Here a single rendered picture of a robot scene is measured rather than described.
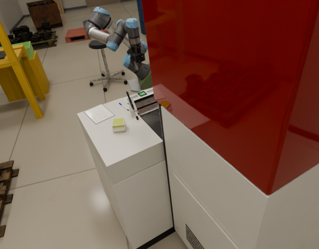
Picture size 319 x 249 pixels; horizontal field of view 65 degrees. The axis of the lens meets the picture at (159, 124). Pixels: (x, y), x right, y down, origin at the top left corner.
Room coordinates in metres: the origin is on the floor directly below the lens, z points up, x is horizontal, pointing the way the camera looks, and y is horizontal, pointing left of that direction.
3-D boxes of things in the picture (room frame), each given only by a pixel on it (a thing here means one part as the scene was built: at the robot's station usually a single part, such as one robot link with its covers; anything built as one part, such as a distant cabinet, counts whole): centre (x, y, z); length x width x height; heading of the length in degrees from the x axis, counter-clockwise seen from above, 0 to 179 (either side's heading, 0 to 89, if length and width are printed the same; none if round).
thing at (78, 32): (6.95, 1.60, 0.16); 1.12 x 0.78 x 0.33; 100
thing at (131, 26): (1.68, 0.10, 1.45); 0.09 x 0.08 x 0.11; 34
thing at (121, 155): (1.31, 0.28, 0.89); 0.62 x 0.35 x 0.14; 25
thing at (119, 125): (1.26, 0.25, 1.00); 0.07 x 0.07 x 0.07; 89
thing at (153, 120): (1.39, -0.11, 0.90); 0.34 x 0.34 x 0.01; 26
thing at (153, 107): (1.62, 0.02, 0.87); 0.36 x 0.08 x 0.03; 115
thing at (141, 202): (1.45, 0.01, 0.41); 0.96 x 0.64 x 0.82; 115
